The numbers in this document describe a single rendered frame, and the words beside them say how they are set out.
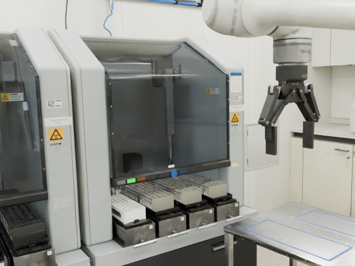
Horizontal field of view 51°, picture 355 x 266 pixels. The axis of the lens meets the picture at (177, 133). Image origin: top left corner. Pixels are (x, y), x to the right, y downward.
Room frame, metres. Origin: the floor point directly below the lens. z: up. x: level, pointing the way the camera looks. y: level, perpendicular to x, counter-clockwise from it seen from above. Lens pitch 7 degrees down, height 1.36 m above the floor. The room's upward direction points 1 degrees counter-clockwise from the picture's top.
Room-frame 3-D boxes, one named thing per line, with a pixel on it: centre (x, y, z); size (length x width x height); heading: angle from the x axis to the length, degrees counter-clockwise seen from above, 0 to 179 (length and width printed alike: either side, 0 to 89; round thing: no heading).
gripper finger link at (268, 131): (0.88, -0.21, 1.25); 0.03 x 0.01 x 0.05; 123
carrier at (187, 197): (1.67, -0.05, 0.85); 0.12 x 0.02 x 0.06; 122
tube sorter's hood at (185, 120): (1.83, 0.14, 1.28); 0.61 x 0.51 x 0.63; 123
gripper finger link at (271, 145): (0.89, -0.23, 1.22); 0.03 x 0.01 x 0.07; 33
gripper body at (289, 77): (0.93, -0.28, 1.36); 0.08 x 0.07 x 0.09; 123
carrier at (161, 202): (1.58, 0.08, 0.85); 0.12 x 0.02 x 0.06; 123
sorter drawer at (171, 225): (1.78, 0.20, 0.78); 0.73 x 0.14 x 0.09; 33
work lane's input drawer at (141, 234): (1.70, 0.33, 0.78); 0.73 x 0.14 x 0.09; 33
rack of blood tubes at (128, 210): (1.59, 0.26, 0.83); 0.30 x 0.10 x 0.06; 33
